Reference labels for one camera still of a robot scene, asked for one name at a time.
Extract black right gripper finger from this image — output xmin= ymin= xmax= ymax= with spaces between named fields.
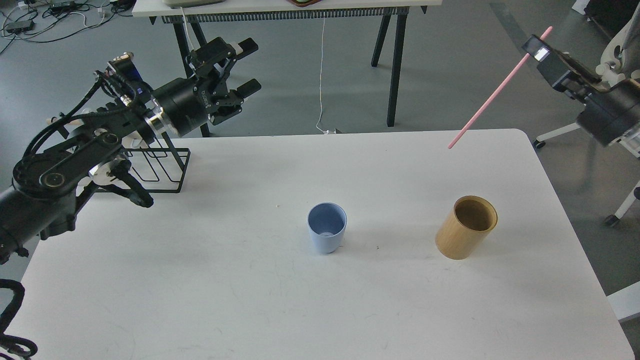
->
xmin=522 ymin=35 xmax=575 ymax=91
xmin=557 ymin=52 xmax=602 ymax=85

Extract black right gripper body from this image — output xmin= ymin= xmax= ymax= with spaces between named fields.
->
xmin=567 ymin=79 xmax=639 ymax=147

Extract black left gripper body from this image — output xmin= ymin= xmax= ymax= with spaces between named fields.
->
xmin=152 ymin=78 xmax=210 ymax=137

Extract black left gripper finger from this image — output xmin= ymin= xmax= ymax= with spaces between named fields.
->
xmin=186 ymin=38 xmax=259 ymax=93
xmin=207 ymin=79 xmax=262 ymax=126

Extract pink chopstick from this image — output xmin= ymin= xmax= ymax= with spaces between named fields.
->
xmin=446 ymin=51 xmax=531 ymax=150

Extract blue plastic cup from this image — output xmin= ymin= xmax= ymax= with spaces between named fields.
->
xmin=307 ymin=202 xmax=348 ymax=255

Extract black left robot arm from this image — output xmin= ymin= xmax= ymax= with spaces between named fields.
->
xmin=0 ymin=38 xmax=261 ymax=264

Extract white background table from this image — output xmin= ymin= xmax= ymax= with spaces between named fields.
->
xmin=131 ymin=0 xmax=442 ymax=129

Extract wooden cylindrical holder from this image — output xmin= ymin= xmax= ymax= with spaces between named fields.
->
xmin=435 ymin=194 xmax=499 ymax=260

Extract black wire rack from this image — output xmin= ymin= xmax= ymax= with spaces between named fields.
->
xmin=80 ymin=131 xmax=191 ymax=194

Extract white hanging cable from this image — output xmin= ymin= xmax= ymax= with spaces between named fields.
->
xmin=316 ymin=18 xmax=337 ymax=135
xmin=180 ymin=7 xmax=197 ymax=66

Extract floor cables and adapters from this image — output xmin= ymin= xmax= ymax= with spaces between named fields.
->
xmin=0 ymin=0 xmax=135 ymax=53

